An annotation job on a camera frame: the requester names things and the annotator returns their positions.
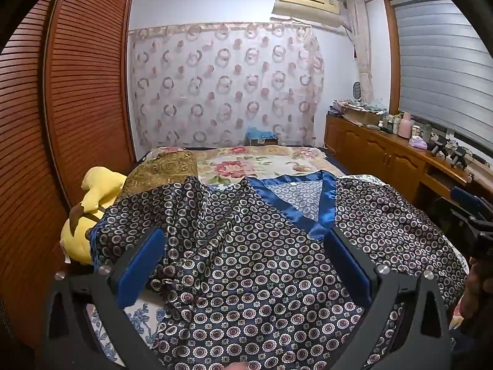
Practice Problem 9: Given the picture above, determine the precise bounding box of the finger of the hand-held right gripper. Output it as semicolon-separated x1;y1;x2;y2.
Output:
435;186;493;226

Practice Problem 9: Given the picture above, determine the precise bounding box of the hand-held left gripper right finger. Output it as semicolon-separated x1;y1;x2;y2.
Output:
324;227;453;370

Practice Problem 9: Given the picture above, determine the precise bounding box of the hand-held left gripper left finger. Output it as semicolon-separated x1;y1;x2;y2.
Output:
44;227;168;370

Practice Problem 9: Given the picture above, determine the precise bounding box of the navy circle-patterned shirt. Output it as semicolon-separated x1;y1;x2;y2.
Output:
89;170;468;370

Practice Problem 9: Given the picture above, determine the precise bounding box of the person's right hand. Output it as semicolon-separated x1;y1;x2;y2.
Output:
460;256;493;322

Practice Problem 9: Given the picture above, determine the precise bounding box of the white blue-flowered blanket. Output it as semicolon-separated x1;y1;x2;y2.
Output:
85;297;170;370

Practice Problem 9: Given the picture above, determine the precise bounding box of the yellow plush toy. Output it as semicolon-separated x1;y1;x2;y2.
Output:
61;166;128;266

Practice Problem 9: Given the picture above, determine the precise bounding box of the long wooden cabinet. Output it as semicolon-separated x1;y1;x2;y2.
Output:
324;113;493;209

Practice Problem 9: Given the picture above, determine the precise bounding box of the pink bottle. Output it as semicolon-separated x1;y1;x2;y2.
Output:
397;112;416;139

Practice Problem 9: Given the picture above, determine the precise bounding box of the gold patterned pillow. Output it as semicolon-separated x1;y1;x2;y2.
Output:
122;150;201;197

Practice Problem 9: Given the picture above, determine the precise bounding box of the grey window blind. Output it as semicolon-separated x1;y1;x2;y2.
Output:
393;0;493;151

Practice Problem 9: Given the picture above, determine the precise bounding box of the cardboard box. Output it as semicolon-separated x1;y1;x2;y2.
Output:
342;106;382;126

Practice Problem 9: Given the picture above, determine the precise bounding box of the cream rose-patterned blanket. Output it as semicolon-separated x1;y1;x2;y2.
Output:
144;146;347;189

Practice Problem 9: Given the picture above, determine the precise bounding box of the blue-topped box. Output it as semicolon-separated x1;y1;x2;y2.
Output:
246;125;280;147

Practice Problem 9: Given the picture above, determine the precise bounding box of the beige tied window curtain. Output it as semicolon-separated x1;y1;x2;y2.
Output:
344;0;376;105

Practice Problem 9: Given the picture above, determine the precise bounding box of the sheer circle-patterned curtain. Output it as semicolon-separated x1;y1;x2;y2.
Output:
129;22;326;151

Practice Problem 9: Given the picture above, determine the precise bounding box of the wooden window frame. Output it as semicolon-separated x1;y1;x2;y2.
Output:
383;0;455;114

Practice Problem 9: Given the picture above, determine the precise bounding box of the cream wall air conditioner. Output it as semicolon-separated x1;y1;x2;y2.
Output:
271;0;343;27

